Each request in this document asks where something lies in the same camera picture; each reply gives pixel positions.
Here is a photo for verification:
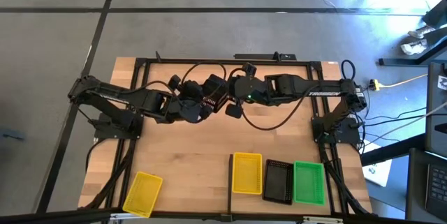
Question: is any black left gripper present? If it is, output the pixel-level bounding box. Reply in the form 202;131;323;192
168;74;205;124

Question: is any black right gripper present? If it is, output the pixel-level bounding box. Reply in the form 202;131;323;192
225;62;277;119

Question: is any black plastic basket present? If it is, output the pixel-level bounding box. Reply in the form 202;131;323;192
201;77;230;114
261;158;295;206

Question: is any yellow plastic basket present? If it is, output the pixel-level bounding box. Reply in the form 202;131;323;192
122;170;164;218
231;151;263;195

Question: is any green plastic basket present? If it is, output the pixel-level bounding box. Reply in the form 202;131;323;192
293;160;326;207

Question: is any white paper sheet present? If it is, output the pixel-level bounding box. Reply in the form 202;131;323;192
361;140;394;188

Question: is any black desk leg bar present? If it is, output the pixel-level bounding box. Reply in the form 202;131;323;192
359;133;427;167

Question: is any black desk foot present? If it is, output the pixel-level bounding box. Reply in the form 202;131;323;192
379;37;447;67

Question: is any person's white shoe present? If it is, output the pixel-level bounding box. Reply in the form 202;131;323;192
407;24;436;39
400;39;429;56

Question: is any dark grey floor object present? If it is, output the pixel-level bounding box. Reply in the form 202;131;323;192
0;128;26;143

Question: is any grey computer case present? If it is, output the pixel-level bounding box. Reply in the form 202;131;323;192
424;61;447;157

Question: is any person's leg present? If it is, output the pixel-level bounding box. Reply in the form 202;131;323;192
421;0;447;29
424;27;447;50

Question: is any black laptop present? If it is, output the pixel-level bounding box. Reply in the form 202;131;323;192
405;147;447;223

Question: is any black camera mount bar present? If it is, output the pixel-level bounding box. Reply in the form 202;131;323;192
233;51;298;61

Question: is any black metal table frame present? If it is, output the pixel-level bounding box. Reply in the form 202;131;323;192
78;56;374;224

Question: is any black camera cable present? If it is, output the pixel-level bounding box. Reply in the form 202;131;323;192
180;60;228;85
240;59;357;132

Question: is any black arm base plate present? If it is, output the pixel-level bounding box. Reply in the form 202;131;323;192
89;112;144;140
312;115;362;145

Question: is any black cable bundle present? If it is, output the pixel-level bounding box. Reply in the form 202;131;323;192
83;138;138;211
318;143;372;216

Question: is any silver aluminium bracket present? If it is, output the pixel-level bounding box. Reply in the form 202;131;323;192
302;216;345;224
109;211;151;223

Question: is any pale yellow extension cable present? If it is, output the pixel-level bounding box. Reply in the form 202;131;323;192
379;73;429;89

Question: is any grey floor cable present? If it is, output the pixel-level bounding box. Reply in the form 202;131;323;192
362;100;447;148

